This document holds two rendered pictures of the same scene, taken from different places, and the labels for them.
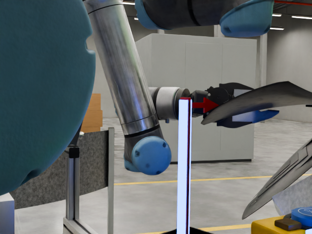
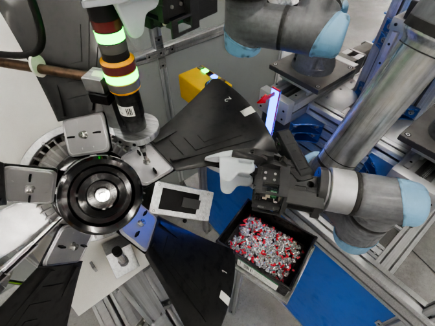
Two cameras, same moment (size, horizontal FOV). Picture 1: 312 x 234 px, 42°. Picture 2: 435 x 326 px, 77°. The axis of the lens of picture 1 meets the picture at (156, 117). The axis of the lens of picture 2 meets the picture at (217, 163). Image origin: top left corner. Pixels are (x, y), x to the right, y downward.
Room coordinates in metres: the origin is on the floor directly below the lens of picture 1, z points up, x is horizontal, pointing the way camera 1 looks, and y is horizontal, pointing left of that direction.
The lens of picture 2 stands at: (1.13, -0.29, 1.56)
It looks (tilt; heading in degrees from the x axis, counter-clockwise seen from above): 49 degrees down; 169
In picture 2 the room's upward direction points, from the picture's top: straight up
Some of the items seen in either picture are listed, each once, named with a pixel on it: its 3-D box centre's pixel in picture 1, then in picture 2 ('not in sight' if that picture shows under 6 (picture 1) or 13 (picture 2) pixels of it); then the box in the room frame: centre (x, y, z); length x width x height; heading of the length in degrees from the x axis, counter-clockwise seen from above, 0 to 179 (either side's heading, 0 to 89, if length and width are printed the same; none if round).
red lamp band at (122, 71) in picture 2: not in sight; (118, 63); (0.78, -0.35, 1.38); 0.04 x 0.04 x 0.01
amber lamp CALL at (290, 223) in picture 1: (288, 224); not in sight; (0.37, -0.13, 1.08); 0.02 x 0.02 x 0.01; 29
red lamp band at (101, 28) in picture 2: not in sight; (106, 22); (0.78, -0.35, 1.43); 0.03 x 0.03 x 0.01
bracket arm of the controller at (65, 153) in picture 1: (61, 147); not in sight; (1.16, 0.27, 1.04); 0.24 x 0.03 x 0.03; 29
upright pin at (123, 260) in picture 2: not in sight; (120, 256); (0.86, -0.44, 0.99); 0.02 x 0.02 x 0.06
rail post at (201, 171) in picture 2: not in sight; (204, 193); (0.32, -0.19, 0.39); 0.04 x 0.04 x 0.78; 29
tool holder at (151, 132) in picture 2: not in sight; (124, 105); (0.78, -0.36, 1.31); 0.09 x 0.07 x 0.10; 64
